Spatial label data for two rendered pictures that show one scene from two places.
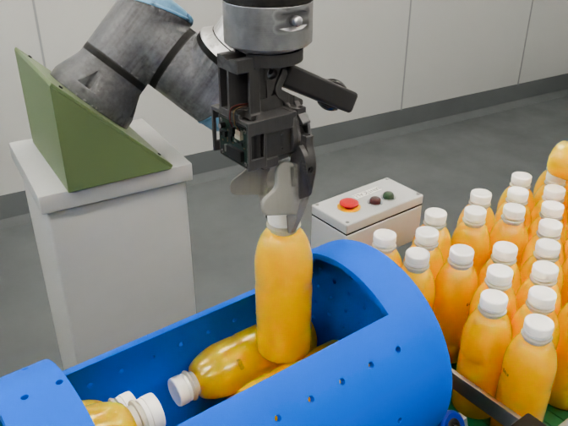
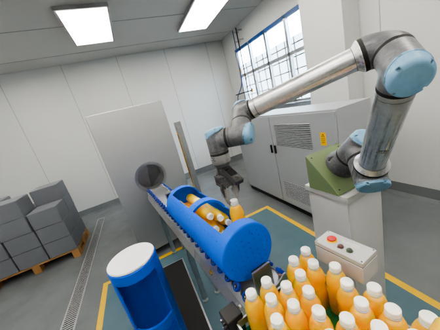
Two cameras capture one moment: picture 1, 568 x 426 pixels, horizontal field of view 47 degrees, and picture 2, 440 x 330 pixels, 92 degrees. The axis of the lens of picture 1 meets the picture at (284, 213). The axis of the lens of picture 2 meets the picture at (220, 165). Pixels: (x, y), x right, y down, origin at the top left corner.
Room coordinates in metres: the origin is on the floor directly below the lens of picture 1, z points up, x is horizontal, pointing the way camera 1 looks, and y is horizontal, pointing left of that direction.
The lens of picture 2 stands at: (0.83, -0.95, 1.77)
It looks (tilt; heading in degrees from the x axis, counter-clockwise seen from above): 16 degrees down; 101
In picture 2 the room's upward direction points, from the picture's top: 15 degrees counter-clockwise
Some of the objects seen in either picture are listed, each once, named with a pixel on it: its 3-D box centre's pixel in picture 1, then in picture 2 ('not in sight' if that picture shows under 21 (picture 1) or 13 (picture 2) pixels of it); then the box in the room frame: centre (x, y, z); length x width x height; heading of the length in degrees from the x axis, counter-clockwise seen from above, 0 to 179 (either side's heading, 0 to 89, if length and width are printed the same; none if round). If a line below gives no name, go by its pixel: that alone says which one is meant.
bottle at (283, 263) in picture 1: (283, 286); (238, 219); (0.67, 0.00, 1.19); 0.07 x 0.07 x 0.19
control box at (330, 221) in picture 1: (366, 221); (344, 254); (1.09, -0.16, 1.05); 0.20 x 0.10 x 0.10; 127
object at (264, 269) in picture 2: not in sight; (262, 277); (0.74, -0.17, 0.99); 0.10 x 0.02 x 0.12; 37
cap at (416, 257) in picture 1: (417, 259); (293, 261); (0.88, -0.22, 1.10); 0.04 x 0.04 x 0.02
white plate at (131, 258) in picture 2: not in sight; (131, 258); (-0.03, 0.04, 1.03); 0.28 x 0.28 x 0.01
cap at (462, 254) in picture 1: (461, 257); (300, 275); (0.89, -0.29, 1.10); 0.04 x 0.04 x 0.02
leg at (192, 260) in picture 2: not in sight; (196, 274); (0.05, 0.62, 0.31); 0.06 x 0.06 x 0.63; 37
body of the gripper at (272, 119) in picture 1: (263, 104); (224, 174); (0.65, 0.02, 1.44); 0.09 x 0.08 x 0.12; 127
